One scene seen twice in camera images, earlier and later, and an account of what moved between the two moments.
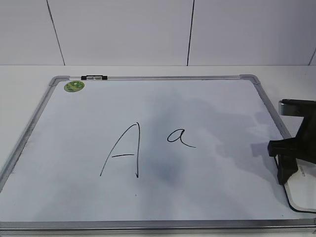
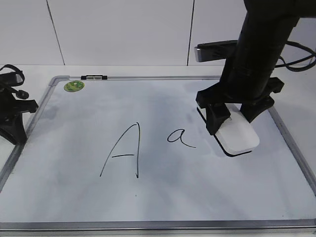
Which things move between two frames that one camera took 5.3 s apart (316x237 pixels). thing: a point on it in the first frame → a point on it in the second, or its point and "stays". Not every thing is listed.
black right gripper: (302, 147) → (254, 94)
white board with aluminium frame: (149, 156) stays
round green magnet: (73, 86) stays
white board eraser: (300, 188) → (236, 136)
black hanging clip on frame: (94, 77) stays
